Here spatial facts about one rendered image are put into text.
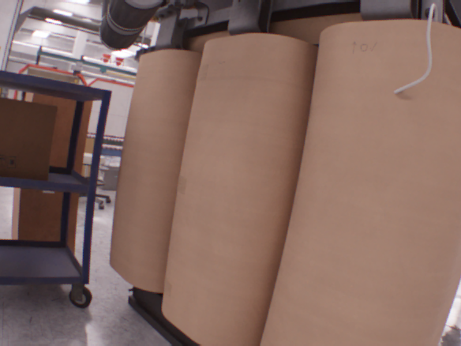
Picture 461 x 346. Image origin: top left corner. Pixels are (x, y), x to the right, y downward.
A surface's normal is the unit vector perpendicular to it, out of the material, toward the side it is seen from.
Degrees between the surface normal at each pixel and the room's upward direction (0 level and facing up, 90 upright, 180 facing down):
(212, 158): 90
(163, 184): 90
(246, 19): 90
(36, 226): 90
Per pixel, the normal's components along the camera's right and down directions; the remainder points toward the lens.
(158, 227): 0.11, 0.08
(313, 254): -0.72, -0.08
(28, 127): 0.65, 0.16
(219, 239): -0.45, -0.03
